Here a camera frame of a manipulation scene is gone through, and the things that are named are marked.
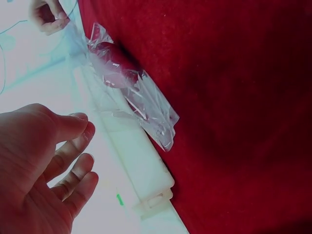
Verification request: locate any white slider cutter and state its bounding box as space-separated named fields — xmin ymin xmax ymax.
xmin=132 ymin=189 xmax=174 ymax=218

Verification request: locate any person's right hand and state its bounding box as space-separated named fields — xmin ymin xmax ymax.
xmin=28 ymin=0 xmax=71 ymax=36

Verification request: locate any red rounded object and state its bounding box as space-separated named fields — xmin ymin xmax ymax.
xmin=88 ymin=40 xmax=152 ymax=120

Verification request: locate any clear cling film sheet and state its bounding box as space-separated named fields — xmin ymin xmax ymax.
xmin=55 ymin=11 xmax=180 ymax=153

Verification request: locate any person's left hand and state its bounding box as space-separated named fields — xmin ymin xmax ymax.
xmin=0 ymin=103 xmax=99 ymax=234

